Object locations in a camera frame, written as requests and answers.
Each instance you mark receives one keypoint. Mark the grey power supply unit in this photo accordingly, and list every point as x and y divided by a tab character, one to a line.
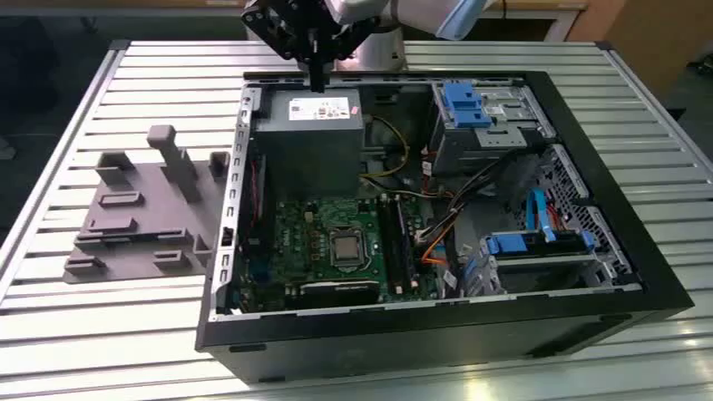
307	158

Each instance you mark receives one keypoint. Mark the black graphics card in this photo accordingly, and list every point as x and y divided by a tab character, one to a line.
335	289

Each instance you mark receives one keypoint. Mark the grey parts rack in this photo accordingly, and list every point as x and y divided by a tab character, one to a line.
151	196

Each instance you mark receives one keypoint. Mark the metal drive cage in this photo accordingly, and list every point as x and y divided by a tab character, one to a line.
502	138

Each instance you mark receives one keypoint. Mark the blue plastic drive latch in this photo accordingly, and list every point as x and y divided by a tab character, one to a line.
466	104

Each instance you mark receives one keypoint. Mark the wooden cabinet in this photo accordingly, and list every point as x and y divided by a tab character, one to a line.
658	42

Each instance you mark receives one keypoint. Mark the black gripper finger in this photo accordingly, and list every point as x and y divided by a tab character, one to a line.
267	29
348	44

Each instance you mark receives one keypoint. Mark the white framed desk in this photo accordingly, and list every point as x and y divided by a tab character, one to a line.
564	23

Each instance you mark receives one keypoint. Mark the CPU socket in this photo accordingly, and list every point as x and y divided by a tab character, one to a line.
348	230

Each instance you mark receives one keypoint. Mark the green motherboard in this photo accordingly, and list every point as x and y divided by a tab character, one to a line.
300	259

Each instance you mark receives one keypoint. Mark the metal disk bay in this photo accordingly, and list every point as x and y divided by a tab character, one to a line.
546	262

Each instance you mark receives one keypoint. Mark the hard disk in blue carrier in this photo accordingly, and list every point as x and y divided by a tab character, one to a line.
512	244

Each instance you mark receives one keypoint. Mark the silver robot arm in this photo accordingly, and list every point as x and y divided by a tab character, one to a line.
384	54

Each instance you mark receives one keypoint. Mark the black RAM slot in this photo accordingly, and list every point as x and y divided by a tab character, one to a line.
387	250

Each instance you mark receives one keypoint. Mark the silver CPU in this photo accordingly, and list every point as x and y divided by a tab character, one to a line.
348	247

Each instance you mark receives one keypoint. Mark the black PC case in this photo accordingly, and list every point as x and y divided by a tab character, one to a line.
446	342

